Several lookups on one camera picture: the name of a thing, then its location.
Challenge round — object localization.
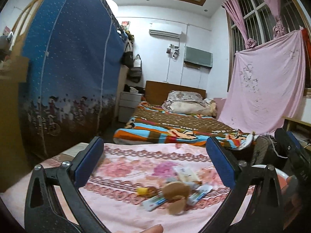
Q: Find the cream snack packet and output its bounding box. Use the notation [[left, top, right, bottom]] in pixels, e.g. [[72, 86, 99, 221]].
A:
[[173, 166, 200, 182]]

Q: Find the round brown biscuit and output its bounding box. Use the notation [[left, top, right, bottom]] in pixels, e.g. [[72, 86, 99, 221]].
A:
[[161, 182, 191, 200]]

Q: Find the yellow small wrapper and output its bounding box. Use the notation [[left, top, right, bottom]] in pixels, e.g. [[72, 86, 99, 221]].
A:
[[136, 187, 149, 196]]

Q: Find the white blue sachet wrapper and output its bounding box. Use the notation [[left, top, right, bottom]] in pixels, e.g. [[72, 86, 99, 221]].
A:
[[142, 195, 167, 211]]

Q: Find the right hand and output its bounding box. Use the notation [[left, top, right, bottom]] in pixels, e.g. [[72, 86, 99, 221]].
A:
[[281, 175, 302, 213]]

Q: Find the left hand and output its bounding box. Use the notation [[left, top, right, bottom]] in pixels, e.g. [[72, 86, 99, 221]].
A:
[[141, 224, 163, 233]]

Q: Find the red white plastic bin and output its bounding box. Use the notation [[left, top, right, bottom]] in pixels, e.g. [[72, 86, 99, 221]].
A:
[[252, 165, 291, 194]]

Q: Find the wooden desk shelf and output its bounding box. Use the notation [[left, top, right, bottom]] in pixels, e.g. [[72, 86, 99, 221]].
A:
[[283, 117, 311, 151]]

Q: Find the black checkered suitcase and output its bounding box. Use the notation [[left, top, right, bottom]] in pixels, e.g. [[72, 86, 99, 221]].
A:
[[250, 135, 288, 169]]

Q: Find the tissue box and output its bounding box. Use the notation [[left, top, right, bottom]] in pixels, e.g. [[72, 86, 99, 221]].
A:
[[59, 143, 89, 162]]

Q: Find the pink hanging sheet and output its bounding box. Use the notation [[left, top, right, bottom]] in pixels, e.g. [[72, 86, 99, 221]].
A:
[[219, 30, 306, 134]]

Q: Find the pink floral bedspread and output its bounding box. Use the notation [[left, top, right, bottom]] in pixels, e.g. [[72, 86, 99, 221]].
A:
[[1, 144, 230, 232]]

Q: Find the cream pillow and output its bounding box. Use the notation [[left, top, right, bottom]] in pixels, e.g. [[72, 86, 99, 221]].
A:
[[162, 100, 217, 117]]

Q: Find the red hanging cloth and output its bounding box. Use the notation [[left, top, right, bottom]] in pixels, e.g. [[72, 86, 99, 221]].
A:
[[301, 28, 311, 63]]

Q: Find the colourful cartoon blanket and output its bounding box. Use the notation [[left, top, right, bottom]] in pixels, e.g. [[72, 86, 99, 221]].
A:
[[113, 101, 255, 150]]

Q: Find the white nightstand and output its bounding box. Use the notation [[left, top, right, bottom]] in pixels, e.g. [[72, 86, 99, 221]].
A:
[[118, 91, 143, 123]]

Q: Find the wooden side cabinet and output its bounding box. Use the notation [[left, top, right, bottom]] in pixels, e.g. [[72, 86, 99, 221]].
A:
[[1, 56, 30, 192]]

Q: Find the floral pillow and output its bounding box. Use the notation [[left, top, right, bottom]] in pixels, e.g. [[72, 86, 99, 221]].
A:
[[166, 90, 204, 105]]

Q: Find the wooden headboard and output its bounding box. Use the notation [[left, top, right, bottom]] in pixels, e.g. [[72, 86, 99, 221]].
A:
[[144, 81, 206, 105]]

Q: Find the grey white handbag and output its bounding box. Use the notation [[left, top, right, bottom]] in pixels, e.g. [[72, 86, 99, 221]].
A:
[[127, 54, 142, 83]]

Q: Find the blue fabric wardrobe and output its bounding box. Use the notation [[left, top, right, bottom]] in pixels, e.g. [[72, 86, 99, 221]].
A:
[[19, 0, 126, 159]]

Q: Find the black handbag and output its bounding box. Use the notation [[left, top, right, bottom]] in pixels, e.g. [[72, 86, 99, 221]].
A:
[[121, 41, 134, 68]]

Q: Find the pink curtain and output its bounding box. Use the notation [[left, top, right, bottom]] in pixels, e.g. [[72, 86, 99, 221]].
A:
[[222, 0, 257, 50]]

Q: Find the white air conditioner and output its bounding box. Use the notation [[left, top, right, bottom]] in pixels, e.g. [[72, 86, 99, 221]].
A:
[[149, 23, 182, 39]]

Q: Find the white cable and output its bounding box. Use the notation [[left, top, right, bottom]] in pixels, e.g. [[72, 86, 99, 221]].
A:
[[268, 135, 288, 159]]

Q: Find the green wall panel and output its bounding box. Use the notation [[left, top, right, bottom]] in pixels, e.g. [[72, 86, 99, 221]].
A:
[[184, 46, 213, 68]]

